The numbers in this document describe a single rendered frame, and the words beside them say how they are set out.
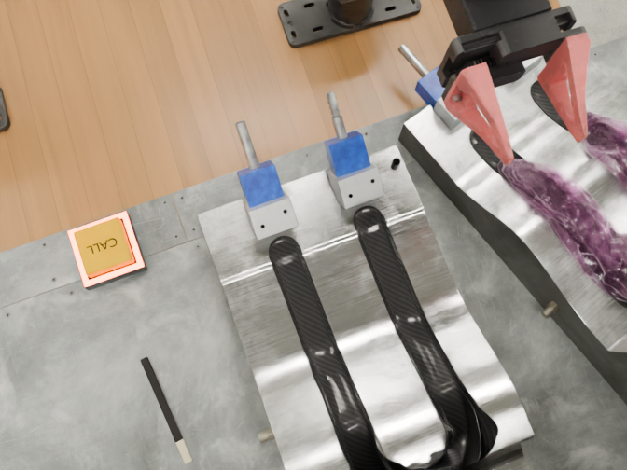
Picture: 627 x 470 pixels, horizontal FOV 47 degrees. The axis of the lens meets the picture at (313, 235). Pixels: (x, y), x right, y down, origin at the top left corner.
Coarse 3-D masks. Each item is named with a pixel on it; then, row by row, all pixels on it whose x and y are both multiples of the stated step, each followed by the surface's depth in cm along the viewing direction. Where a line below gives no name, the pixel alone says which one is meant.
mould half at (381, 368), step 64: (320, 192) 88; (384, 192) 88; (256, 256) 86; (320, 256) 86; (256, 320) 84; (384, 320) 85; (448, 320) 84; (384, 384) 80; (320, 448) 76; (384, 448) 76; (512, 448) 83
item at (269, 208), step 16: (240, 128) 81; (256, 160) 83; (240, 176) 82; (256, 176) 82; (272, 176) 83; (256, 192) 83; (272, 192) 83; (256, 208) 82; (272, 208) 82; (288, 208) 83; (256, 224) 83; (272, 224) 83; (288, 224) 83
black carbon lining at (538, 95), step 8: (536, 88) 96; (536, 96) 96; (544, 96) 96; (544, 104) 96; (552, 104) 96; (544, 112) 95; (552, 112) 96; (560, 120) 95; (472, 136) 94; (472, 144) 94; (480, 144) 94; (480, 152) 94; (488, 152) 94; (512, 152) 93; (488, 160) 93; (496, 160) 94; (496, 168) 93; (624, 304) 87
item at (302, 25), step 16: (304, 0) 104; (320, 0) 104; (336, 0) 98; (368, 0) 98; (384, 0) 104; (400, 0) 104; (416, 0) 104; (288, 16) 103; (304, 16) 103; (320, 16) 103; (336, 16) 102; (352, 16) 100; (368, 16) 102; (384, 16) 103; (400, 16) 104; (288, 32) 102; (304, 32) 103; (320, 32) 103; (336, 32) 103; (352, 32) 104
